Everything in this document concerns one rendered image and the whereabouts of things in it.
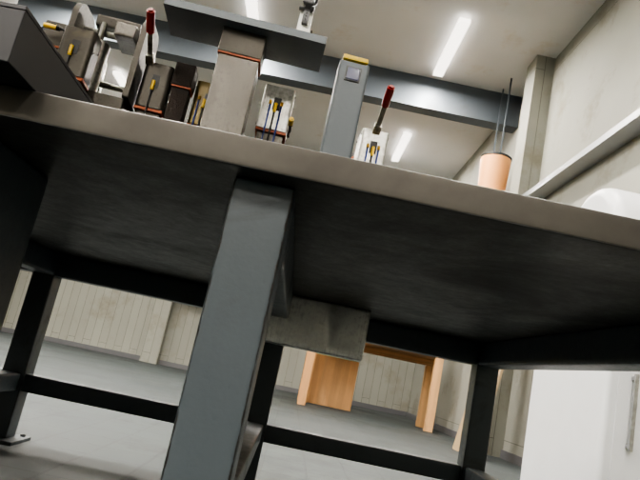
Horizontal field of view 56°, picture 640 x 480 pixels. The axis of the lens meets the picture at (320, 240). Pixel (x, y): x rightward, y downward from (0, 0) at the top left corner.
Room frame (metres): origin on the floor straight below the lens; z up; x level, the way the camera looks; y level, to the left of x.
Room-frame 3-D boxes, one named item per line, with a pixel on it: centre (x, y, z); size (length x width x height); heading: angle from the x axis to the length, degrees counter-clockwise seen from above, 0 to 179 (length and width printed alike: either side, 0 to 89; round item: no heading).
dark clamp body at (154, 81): (1.40, 0.47, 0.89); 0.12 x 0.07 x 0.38; 4
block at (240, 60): (1.30, 0.27, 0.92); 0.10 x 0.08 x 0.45; 94
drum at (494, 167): (6.89, -1.88, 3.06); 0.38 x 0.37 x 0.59; 178
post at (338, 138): (1.32, 0.01, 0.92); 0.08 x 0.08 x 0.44; 4
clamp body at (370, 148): (1.48, -0.08, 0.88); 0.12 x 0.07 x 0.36; 4
